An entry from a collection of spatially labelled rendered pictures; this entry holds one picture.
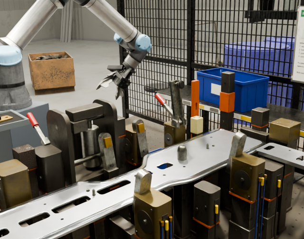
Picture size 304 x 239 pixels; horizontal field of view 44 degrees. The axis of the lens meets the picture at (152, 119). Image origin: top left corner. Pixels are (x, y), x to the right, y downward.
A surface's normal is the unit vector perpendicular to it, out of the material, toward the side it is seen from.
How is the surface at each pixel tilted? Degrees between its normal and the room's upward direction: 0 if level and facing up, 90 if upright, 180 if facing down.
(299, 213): 0
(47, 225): 0
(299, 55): 90
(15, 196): 90
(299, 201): 0
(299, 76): 90
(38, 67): 90
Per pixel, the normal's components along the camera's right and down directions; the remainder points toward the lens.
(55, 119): -0.76, 0.22
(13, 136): 0.84, 0.15
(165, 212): 0.65, 0.22
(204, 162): -0.03, -0.95
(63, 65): 0.34, 0.29
